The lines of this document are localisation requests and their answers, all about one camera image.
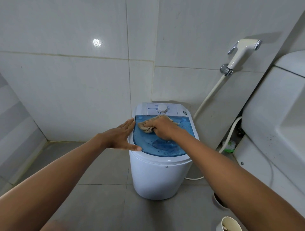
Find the white bidet sprayer head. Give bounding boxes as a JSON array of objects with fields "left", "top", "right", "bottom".
[{"left": 227, "top": 39, "right": 262, "bottom": 70}]

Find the blue transparent washer lid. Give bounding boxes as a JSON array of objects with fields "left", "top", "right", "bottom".
[{"left": 132, "top": 115, "right": 196, "bottom": 157}]

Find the beige cleaning cloth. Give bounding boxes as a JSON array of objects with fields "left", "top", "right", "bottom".
[{"left": 138, "top": 114, "right": 179, "bottom": 134}]

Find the white bidet sprayer hose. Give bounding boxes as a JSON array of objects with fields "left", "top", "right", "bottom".
[{"left": 193, "top": 75, "right": 226, "bottom": 120}]

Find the white toilet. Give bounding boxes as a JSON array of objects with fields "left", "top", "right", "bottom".
[{"left": 233, "top": 50, "right": 305, "bottom": 216}]

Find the white toilet cistern lid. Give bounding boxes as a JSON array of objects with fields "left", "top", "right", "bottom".
[{"left": 274, "top": 50, "right": 305, "bottom": 78}]

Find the person's left forearm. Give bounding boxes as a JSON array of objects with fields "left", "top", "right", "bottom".
[{"left": 0, "top": 133, "right": 108, "bottom": 231}]

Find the chrome sprayer wall holder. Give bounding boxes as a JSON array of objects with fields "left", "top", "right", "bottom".
[{"left": 220, "top": 63, "right": 233, "bottom": 76}]

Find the white cup with dark inside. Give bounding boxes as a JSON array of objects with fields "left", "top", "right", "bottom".
[{"left": 213, "top": 192, "right": 230, "bottom": 210}]

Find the white mini washing machine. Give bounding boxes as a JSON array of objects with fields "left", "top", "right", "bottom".
[{"left": 128, "top": 102, "right": 200, "bottom": 201}]

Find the cream paper cup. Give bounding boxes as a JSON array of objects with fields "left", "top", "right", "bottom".
[{"left": 216, "top": 216, "right": 243, "bottom": 231}]

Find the green and white toilet brush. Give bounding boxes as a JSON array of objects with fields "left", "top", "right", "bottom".
[{"left": 222, "top": 140, "right": 236, "bottom": 153}]

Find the white water inlet hose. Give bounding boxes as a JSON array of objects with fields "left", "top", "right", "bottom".
[{"left": 218, "top": 116, "right": 243, "bottom": 154}]

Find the person's right forearm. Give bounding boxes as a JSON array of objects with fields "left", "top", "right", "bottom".
[{"left": 170, "top": 125, "right": 305, "bottom": 231}]

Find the person's left hand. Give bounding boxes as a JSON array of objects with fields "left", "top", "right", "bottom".
[{"left": 98, "top": 118, "right": 142, "bottom": 152}]

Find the person's right hand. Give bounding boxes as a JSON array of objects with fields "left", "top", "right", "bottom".
[{"left": 143, "top": 116, "right": 181, "bottom": 141}]

